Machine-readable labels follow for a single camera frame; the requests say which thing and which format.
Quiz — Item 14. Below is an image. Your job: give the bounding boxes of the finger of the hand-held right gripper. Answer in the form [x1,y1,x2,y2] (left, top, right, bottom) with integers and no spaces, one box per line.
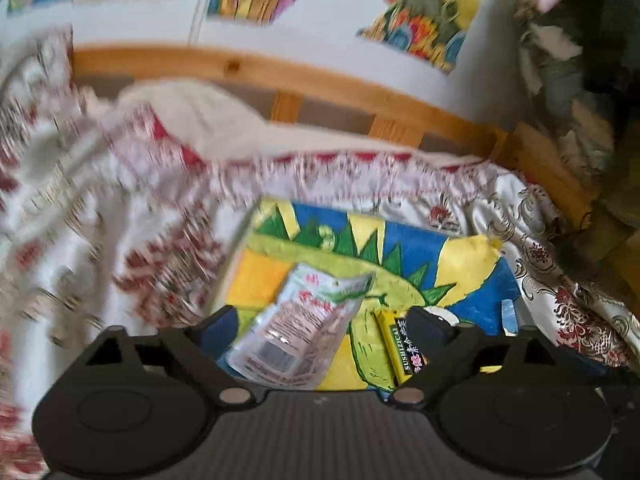
[500,299,518,338]

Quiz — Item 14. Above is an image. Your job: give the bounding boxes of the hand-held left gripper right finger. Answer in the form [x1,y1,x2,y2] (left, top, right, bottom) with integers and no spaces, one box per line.
[392,306,566,408]

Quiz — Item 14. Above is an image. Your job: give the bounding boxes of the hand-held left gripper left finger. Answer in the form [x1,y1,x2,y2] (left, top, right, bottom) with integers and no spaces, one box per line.
[75,305,256,413]

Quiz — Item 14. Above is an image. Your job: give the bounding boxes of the white snack packet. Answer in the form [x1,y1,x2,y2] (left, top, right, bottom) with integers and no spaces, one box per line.
[225,262,377,391]

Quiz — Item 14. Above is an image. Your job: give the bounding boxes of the silver tray with colourful drawing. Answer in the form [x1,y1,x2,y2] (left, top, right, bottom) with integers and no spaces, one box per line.
[215,197,526,393]

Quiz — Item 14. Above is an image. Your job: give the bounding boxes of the white red floral blanket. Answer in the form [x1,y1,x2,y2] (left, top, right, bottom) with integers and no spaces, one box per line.
[0,25,640,480]

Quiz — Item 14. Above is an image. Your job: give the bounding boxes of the white bed sheet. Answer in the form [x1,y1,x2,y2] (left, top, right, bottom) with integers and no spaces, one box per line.
[87,77,481,171]

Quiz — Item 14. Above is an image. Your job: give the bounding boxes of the dark cloth pile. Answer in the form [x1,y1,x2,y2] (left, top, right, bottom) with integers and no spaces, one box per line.
[515,0,640,281]

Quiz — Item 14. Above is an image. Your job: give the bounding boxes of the wooden bed frame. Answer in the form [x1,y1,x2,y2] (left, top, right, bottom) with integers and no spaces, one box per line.
[70,45,640,281]

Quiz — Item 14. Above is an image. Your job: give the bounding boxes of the colourful wall poster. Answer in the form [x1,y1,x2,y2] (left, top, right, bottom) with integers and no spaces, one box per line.
[356,0,488,75]

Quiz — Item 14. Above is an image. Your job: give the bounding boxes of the white wall pipe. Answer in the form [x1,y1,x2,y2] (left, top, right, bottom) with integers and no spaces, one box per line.
[187,0,223,43]

